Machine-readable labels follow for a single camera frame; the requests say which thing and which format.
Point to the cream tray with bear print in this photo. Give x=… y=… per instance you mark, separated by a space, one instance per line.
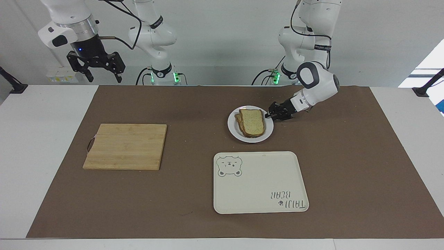
x=260 y=182

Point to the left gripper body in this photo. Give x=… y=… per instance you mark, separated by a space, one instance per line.
x=288 y=109

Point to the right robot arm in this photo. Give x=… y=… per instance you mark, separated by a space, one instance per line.
x=152 y=33

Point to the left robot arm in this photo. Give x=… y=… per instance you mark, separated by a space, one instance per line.
x=321 y=83

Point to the wooden cutting board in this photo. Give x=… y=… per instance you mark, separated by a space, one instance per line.
x=126 y=147

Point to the black stand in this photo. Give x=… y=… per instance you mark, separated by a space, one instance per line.
x=423 y=91
x=15 y=86

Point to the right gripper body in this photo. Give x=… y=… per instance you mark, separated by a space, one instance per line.
x=88 y=48

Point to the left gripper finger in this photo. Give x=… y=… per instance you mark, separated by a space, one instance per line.
x=275 y=117
x=275 y=107

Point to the brown bread slice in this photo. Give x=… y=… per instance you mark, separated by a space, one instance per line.
x=237 y=120
x=252 y=121

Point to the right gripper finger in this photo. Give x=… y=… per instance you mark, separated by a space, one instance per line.
x=118 y=64
x=77 y=64

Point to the white round plate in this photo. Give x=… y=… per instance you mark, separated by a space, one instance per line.
x=233 y=126

